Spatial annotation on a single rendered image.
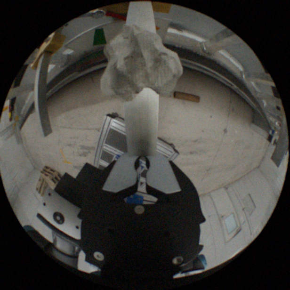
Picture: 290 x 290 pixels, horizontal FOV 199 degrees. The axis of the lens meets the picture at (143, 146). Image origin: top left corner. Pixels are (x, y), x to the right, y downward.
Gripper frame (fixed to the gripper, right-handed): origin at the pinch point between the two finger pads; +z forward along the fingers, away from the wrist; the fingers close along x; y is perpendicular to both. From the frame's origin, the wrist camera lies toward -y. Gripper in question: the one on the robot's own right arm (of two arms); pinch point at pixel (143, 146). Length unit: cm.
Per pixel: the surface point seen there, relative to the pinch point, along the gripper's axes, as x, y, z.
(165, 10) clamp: 4.3, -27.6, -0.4
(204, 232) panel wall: 153, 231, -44
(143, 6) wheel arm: 0.4, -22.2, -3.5
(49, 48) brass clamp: -22.1, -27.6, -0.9
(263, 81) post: 45, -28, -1
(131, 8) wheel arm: -1.1, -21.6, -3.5
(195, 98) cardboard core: 54, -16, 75
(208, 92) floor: 80, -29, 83
